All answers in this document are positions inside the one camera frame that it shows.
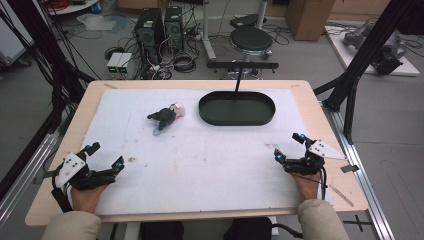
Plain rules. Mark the black round stool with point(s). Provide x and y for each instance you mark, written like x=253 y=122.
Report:
x=251 y=38

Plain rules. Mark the thin wooden stick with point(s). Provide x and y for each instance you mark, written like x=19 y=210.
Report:
x=341 y=196

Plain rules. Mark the black oval tray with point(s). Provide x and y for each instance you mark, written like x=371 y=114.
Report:
x=236 y=110

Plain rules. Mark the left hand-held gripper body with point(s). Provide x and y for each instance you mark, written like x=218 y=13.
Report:
x=75 y=171

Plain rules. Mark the white foam mat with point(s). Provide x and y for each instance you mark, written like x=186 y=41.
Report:
x=200 y=166

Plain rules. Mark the white desk leg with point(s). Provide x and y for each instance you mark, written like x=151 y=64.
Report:
x=208 y=33

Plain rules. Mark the white and pink small toy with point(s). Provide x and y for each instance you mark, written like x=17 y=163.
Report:
x=179 y=109

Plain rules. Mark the black computer tower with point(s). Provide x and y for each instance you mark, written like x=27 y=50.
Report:
x=174 y=28
x=149 y=31

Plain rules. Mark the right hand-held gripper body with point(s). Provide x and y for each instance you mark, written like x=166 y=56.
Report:
x=308 y=160

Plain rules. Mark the person's right hand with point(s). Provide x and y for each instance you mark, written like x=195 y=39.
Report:
x=308 y=186

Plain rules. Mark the cardboard box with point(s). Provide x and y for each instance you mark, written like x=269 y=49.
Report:
x=310 y=18

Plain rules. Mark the black metal frame post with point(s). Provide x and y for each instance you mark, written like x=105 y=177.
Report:
x=43 y=53
x=360 y=56

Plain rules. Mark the black toy figure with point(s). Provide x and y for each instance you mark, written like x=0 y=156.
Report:
x=165 y=116

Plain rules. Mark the person's left hand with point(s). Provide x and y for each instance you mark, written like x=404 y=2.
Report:
x=87 y=198

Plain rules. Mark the black bar on stand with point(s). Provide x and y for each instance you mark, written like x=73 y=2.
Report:
x=242 y=65

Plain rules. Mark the white floor board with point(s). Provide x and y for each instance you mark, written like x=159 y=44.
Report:
x=406 y=68

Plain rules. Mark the white power supply box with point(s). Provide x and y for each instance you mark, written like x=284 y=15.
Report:
x=124 y=64
x=114 y=63

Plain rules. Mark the white round table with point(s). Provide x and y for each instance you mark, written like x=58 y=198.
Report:
x=71 y=7

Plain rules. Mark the person's leg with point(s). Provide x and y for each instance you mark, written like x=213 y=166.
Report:
x=248 y=229
x=161 y=230

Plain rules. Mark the aluminium rail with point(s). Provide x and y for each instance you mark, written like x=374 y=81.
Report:
x=23 y=175
x=360 y=170

